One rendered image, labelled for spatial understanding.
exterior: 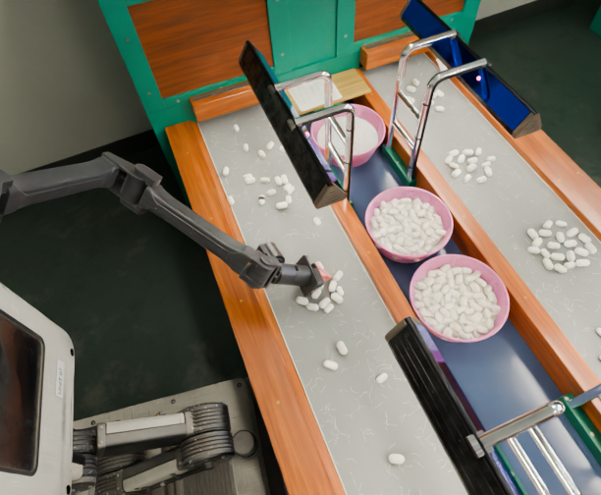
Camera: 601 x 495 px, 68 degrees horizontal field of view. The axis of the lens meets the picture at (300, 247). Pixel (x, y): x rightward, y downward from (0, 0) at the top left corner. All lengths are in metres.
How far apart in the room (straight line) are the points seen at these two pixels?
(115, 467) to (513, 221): 1.33
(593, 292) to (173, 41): 1.47
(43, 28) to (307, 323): 1.80
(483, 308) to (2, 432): 1.13
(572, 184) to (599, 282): 0.34
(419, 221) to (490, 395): 0.54
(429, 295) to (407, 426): 0.37
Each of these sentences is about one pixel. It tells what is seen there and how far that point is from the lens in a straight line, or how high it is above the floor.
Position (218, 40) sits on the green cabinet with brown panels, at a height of 1.03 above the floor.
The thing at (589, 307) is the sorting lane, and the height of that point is 0.74.
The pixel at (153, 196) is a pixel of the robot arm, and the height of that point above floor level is 1.06.
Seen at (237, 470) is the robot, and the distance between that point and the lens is 1.46.
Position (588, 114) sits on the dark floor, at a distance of 3.24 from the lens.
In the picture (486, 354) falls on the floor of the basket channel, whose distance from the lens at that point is 1.37.
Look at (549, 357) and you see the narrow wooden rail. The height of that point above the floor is 0.73.
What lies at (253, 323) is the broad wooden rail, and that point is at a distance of 1.25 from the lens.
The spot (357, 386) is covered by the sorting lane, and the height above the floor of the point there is 0.74.
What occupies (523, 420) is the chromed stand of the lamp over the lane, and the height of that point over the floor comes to 1.12.
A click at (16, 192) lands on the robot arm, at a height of 1.28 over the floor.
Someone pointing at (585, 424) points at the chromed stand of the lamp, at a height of 0.71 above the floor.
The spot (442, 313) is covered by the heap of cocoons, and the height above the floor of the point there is 0.74.
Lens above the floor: 1.90
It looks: 58 degrees down
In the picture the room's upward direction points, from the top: 6 degrees counter-clockwise
